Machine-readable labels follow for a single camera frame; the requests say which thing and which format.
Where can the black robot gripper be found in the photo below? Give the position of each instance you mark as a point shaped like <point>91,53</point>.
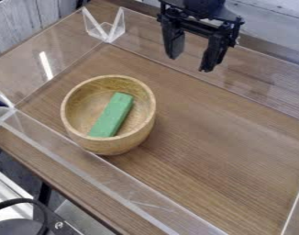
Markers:
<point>204,17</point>

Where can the green rectangular block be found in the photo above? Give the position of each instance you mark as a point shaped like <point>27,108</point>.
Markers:
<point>112,116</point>

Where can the brown wooden bowl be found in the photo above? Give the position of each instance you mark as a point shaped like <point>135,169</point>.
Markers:
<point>83,106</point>

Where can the clear acrylic tray walls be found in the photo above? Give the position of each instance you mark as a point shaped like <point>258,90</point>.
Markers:
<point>216,170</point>

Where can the black table leg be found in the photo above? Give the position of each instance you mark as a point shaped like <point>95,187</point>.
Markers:
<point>44,194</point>

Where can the grey metal base plate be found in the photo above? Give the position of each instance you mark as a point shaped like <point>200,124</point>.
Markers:
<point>78,219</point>

